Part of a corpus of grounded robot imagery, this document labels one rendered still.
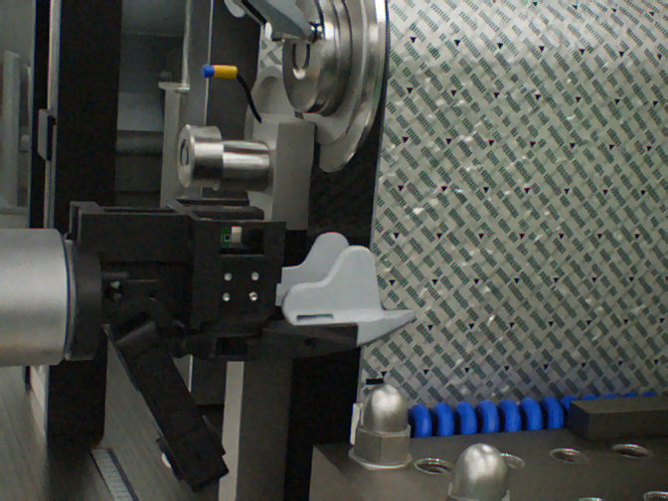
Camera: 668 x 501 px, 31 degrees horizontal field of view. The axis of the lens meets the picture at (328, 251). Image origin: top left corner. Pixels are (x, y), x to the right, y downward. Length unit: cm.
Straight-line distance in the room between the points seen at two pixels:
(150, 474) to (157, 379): 31
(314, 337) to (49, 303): 15
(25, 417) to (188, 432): 42
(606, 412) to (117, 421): 49
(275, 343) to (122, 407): 48
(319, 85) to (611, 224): 22
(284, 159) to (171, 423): 19
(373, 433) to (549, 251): 19
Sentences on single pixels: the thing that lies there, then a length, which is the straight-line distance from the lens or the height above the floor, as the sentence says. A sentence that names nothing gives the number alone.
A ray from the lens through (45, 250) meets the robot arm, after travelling 65.
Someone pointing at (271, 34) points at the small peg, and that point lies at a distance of 73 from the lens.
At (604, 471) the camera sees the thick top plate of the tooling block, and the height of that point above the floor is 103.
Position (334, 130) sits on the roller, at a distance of 75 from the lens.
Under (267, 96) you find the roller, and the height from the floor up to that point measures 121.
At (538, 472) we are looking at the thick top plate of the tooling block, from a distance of 70.
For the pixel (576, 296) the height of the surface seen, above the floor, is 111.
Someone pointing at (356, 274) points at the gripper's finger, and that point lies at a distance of 70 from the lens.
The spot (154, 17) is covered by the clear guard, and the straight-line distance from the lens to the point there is 173.
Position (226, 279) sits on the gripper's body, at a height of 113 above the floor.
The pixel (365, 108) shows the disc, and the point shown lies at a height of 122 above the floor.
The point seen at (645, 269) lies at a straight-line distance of 83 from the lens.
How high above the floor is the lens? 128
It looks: 12 degrees down
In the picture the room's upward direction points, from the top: 5 degrees clockwise
